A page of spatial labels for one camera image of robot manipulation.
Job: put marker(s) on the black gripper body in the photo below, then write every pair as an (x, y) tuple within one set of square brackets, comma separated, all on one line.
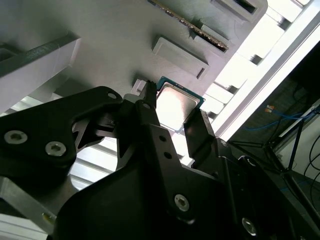
[(120, 212)]

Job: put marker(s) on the silver CPU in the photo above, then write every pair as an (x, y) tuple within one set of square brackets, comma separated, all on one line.
[(175, 105)]

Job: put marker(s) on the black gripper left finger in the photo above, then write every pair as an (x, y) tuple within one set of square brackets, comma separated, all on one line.
[(37, 130)]

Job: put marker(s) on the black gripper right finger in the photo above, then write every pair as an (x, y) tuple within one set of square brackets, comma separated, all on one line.
[(200, 135)]

